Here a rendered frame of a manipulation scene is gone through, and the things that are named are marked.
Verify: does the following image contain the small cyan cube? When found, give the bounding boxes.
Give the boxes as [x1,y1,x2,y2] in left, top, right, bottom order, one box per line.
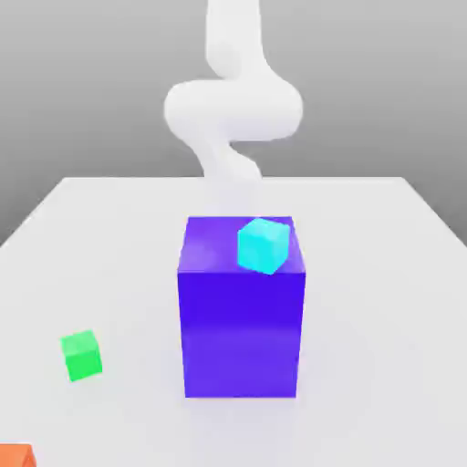
[236,217,292,275]

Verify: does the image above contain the large purple box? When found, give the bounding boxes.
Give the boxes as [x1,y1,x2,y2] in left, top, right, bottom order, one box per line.
[177,215,306,400]

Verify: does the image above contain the small green cube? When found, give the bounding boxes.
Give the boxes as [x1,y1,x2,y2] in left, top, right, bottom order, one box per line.
[59,328,104,383]

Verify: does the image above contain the small orange cube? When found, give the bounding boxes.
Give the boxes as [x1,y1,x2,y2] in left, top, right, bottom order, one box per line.
[0,443,38,467]

